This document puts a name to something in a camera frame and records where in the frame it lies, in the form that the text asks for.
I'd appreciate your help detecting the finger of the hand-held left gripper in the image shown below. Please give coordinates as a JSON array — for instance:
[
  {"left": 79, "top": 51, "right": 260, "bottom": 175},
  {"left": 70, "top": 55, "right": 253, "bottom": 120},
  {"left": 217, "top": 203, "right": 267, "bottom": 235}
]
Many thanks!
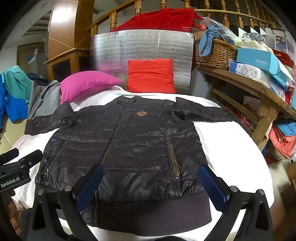
[
  {"left": 14, "top": 150, "right": 43, "bottom": 168},
  {"left": 0, "top": 148, "right": 19, "bottom": 164}
]

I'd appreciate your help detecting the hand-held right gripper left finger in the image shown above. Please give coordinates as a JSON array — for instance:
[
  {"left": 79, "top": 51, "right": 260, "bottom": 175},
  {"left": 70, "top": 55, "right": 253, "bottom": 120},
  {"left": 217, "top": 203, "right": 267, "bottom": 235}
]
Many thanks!
[{"left": 21, "top": 163, "right": 104, "bottom": 241}]

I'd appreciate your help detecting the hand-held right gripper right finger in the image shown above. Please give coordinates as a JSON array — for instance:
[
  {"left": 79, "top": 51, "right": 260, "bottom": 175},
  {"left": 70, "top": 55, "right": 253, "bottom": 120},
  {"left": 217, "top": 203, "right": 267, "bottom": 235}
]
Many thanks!
[{"left": 198, "top": 164, "right": 274, "bottom": 241}]

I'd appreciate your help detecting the black quilted jacket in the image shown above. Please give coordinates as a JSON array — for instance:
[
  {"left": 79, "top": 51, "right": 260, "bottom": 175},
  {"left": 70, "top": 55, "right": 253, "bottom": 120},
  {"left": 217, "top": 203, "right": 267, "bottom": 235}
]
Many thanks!
[{"left": 24, "top": 95, "right": 236, "bottom": 232}]

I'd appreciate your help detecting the stack of folded clothes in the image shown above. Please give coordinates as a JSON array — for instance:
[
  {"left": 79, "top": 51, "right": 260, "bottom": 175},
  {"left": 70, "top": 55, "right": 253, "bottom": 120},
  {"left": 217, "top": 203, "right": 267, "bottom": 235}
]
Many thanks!
[{"left": 262, "top": 118, "right": 296, "bottom": 163}]

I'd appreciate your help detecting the blue garment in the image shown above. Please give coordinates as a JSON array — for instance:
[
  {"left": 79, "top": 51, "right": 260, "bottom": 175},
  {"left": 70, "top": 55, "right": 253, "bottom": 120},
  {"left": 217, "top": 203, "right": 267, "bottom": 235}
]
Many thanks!
[{"left": 0, "top": 74, "right": 28, "bottom": 129}]

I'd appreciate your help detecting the white fluffy blanket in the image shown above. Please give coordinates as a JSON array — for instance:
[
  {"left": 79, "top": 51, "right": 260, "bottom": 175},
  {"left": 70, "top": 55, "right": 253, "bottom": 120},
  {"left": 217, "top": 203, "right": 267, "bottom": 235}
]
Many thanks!
[{"left": 9, "top": 86, "right": 274, "bottom": 241}]

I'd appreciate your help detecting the grey garment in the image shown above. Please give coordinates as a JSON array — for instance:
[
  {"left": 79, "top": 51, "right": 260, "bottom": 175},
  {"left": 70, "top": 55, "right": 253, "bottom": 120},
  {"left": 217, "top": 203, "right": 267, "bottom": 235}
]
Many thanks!
[{"left": 27, "top": 80, "right": 62, "bottom": 120}]

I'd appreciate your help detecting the teal garment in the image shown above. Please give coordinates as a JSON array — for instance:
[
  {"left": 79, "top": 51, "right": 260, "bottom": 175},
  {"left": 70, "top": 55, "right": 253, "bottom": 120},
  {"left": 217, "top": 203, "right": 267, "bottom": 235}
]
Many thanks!
[{"left": 2, "top": 65, "right": 33, "bottom": 103}]

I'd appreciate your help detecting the pink pillow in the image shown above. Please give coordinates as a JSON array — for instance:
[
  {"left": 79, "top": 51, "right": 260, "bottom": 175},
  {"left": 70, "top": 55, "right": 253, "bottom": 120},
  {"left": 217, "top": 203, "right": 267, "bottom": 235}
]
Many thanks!
[{"left": 60, "top": 71, "right": 124, "bottom": 104}]

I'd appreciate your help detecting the white printed packet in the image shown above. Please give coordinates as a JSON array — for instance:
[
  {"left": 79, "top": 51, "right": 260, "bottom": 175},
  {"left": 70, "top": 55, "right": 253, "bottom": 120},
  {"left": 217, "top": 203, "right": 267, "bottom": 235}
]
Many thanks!
[{"left": 229, "top": 60, "right": 271, "bottom": 87}]

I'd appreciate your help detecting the red cloth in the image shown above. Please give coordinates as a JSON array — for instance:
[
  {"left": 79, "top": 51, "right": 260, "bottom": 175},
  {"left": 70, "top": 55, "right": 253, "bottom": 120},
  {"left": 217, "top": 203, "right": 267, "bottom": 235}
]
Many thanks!
[
  {"left": 109, "top": 8, "right": 203, "bottom": 33},
  {"left": 126, "top": 59, "right": 176, "bottom": 94}
]

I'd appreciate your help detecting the wooden cabinet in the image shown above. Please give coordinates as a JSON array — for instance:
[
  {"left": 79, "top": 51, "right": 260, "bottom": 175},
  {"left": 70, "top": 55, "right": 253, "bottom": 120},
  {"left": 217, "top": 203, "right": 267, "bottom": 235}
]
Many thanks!
[{"left": 44, "top": 0, "right": 95, "bottom": 81}]

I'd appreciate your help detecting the wicker basket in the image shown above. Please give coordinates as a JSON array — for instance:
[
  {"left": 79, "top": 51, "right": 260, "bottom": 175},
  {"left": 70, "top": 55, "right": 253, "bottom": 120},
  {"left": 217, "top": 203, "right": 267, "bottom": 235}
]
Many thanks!
[{"left": 194, "top": 38, "right": 238, "bottom": 71}]

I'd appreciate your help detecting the silver foil mat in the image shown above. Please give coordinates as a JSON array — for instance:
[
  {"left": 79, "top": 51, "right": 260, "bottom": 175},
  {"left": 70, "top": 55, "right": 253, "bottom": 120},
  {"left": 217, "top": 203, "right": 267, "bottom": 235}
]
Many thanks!
[{"left": 90, "top": 30, "right": 194, "bottom": 93}]

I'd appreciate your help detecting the light blue cardboard box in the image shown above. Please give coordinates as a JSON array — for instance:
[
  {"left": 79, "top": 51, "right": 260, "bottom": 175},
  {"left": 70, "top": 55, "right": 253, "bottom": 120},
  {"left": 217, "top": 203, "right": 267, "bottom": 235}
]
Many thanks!
[{"left": 236, "top": 47, "right": 288, "bottom": 86}]

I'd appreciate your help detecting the light blue cloth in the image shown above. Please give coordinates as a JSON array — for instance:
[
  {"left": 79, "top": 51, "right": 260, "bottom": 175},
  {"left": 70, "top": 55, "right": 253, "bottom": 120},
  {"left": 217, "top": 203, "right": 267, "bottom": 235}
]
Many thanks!
[{"left": 199, "top": 25, "right": 222, "bottom": 57}]

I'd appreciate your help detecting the wooden stair railing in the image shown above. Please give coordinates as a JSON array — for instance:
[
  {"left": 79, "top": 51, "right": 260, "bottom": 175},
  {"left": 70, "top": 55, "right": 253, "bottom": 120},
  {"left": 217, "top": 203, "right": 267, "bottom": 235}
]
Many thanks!
[{"left": 87, "top": 0, "right": 278, "bottom": 37}]

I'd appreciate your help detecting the clear plastic storage box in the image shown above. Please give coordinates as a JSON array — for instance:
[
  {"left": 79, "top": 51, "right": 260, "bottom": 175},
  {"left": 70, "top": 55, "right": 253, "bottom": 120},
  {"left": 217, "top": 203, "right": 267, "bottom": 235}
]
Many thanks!
[{"left": 265, "top": 28, "right": 289, "bottom": 56}]

